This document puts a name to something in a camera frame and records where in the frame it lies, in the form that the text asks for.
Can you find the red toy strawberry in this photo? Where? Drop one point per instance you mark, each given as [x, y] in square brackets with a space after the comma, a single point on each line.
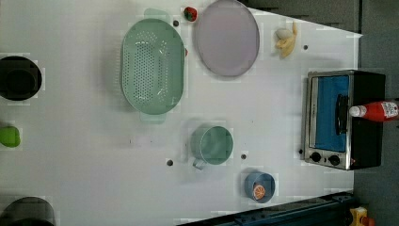
[190, 14]

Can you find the yellow toy object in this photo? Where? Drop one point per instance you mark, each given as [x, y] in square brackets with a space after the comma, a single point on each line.
[360, 217]

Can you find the orange slice toy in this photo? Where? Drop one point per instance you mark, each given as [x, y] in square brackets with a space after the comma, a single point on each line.
[258, 192]

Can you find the blue metal frame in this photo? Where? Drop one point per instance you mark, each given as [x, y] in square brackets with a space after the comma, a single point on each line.
[329, 210]

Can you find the green metal mug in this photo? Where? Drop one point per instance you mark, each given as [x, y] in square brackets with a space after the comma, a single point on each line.
[211, 145]

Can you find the red plush ketchup bottle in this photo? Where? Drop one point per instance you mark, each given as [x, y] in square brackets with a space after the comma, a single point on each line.
[376, 111]

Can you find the green toy block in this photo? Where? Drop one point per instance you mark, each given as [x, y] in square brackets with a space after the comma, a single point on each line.
[10, 136]

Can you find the peeled toy banana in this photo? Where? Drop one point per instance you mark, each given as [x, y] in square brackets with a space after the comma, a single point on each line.
[286, 42]

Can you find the green plastic colander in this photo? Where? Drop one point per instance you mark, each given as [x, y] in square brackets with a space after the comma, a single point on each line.
[152, 59]

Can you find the silver toaster oven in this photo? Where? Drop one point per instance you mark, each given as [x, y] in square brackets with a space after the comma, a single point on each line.
[333, 138]

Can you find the blue bowl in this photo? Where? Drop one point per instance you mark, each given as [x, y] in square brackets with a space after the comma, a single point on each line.
[260, 178]

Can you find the dark round object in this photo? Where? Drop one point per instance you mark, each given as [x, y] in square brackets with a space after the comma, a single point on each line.
[28, 211]

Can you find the lilac round plate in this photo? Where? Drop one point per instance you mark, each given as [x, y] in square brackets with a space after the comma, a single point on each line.
[227, 38]

